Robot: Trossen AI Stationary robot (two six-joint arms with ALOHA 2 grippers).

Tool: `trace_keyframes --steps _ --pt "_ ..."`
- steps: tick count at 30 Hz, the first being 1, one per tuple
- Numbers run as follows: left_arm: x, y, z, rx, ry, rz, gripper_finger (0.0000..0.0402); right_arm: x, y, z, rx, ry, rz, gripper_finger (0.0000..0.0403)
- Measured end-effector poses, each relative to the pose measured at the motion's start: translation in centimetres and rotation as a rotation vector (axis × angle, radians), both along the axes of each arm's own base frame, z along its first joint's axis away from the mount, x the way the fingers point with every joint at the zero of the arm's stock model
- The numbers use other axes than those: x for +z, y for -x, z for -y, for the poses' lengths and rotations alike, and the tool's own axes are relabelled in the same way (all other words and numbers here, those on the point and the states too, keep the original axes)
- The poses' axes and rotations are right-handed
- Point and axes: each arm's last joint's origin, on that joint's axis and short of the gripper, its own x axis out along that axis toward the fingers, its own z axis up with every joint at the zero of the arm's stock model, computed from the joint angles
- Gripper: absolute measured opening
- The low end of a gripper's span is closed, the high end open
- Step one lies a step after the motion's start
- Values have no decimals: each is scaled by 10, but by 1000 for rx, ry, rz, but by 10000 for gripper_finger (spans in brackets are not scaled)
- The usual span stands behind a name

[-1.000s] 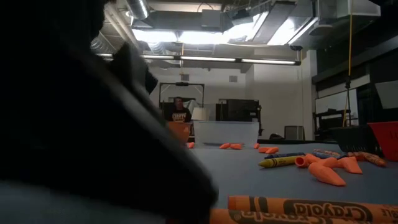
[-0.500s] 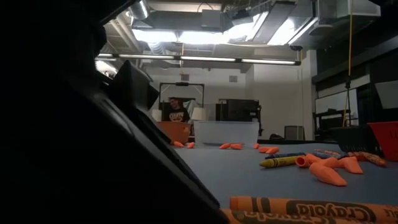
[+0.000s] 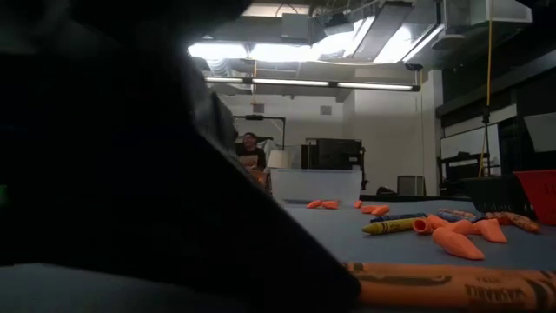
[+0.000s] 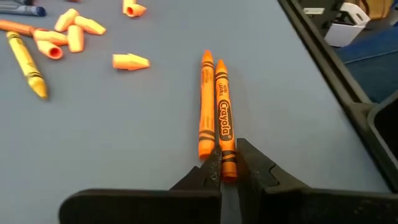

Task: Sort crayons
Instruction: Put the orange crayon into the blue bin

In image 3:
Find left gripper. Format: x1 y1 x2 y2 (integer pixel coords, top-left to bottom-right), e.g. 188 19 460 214
0 0 253 149

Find yellow crayon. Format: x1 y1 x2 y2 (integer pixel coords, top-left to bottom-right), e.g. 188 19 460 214
361 216 421 236

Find grey-blue crayon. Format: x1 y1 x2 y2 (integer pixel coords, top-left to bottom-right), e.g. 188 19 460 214
370 212 430 223
436 212 474 223

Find person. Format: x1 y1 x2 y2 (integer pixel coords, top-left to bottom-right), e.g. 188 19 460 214
236 131 268 171

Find white lampshade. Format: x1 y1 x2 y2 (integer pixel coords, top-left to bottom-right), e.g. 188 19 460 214
266 150 292 170

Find clear plastic bin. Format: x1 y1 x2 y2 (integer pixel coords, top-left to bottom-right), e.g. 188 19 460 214
269 169 363 205

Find black equipment cabinet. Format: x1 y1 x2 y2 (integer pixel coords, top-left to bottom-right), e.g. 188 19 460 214
301 137 367 190

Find ceiling light tube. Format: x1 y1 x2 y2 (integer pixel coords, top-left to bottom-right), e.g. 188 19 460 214
251 77 335 87
336 81 414 91

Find grey trash can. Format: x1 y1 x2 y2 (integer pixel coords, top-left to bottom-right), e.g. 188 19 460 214
396 175 427 197

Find black shelf unit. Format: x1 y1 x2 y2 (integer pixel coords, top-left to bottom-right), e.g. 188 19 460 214
436 151 501 197

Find whiteboard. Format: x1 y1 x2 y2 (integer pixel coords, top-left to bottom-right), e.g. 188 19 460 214
440 123 501 161

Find black mesh basket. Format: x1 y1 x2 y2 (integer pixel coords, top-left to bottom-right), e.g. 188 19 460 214
460 176 529 215

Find red mesh basket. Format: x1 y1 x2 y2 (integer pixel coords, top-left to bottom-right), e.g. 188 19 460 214
513 170 556 226

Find white panel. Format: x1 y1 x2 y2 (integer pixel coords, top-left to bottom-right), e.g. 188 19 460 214
523 111 556 153

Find black gantry frame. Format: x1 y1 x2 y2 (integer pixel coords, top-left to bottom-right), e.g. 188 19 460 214
233 113 288 151

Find black metal table frame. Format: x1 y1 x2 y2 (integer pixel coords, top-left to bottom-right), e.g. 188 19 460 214
360 193 479 203

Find grey metal ceiling duct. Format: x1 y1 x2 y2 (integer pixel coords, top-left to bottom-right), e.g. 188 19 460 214
351 0 533 66

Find thin yellow cord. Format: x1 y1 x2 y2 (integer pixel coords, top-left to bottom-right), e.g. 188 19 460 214
477 20 494 178

